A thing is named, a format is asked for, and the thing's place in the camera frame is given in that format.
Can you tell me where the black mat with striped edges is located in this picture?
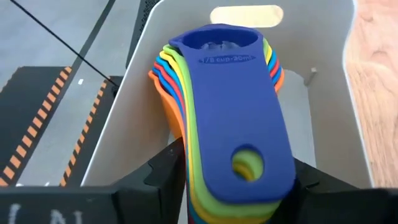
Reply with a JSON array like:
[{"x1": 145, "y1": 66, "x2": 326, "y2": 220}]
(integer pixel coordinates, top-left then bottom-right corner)
[
  {"x1": 0, "y1": 65, "x2": 74, "y2": 187},
  {"x1": 58, "y1": 75, "x2": 124, "y2": 187}
]

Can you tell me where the orange measuring cup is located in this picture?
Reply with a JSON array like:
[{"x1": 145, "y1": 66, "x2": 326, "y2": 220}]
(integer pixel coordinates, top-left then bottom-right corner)
[{"x1": 147, "y1": 70, "x2": 285, "y2": 140}]

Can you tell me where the white plastic basket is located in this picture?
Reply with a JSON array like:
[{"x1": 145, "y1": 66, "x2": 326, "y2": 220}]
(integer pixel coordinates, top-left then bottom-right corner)
[{"x1": 80, "y1": 0, "x2": 375, "y2": 189}]

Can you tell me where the green measuring cup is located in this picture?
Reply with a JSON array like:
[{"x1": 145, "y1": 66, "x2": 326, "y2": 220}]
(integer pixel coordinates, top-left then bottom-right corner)
[{"x1": 162, "y1": 37, "x2": 282, "y2": 218}]

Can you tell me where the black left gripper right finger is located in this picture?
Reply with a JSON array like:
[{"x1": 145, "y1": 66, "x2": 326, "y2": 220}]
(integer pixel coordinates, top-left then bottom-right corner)
[{"x1": 270, "y1": 157, "x2": 398, "y2": 224}]

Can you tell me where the red measuring cup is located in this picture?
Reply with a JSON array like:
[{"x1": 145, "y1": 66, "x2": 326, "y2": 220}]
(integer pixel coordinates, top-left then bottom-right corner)
[{"x1": 153, "y1": 58, "x2": 280, "y2": 224}]

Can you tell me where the small indigo measuring cup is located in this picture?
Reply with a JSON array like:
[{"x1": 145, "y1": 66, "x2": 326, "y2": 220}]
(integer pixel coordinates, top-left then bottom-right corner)
[{"x1": 168, "y1": 23, "x2": 297, "y2": 205}]

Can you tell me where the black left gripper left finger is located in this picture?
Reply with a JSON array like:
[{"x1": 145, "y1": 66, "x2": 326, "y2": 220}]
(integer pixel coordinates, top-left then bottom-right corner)
[{"x1": 0, "y1": 138, "x2": 187, "y2": 224}]

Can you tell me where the light blue measuring cup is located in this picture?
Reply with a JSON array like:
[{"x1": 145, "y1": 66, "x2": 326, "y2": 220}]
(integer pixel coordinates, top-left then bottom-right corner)
[{"x1": 155, "y1": 51, "x2": 278, "y2": 224}]

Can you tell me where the black hanging cable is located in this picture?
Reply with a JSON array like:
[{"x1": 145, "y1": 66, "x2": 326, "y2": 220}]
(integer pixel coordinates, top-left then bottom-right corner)
[{"x1": 9, "y1": 0, "x2": 120, "y2": 88}]

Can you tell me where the yellow measuring cup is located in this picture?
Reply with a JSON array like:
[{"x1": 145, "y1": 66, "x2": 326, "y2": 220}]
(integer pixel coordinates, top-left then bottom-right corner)
[{"x1": 159, "y1": 46, "x2": 274, "y2": 224}]

